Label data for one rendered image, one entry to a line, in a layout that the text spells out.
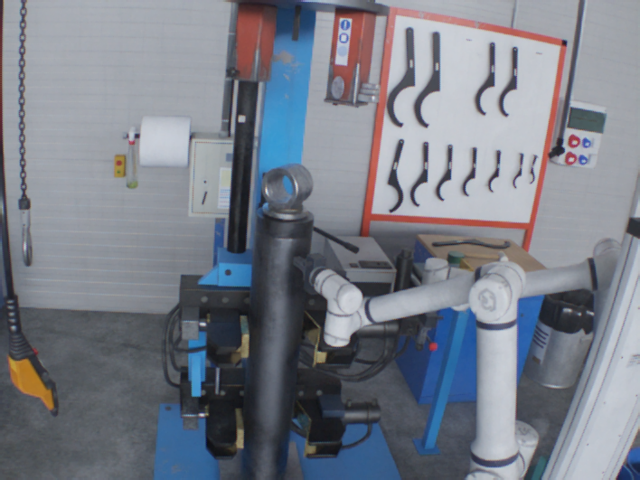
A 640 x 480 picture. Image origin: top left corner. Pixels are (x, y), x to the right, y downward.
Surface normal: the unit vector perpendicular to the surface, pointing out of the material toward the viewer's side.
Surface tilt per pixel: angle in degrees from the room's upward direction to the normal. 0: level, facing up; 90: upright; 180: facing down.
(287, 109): 90
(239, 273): 90
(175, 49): 90
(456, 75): 90
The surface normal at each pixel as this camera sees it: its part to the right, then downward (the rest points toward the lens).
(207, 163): 0.15, 0.36
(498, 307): -0.58, 0.18
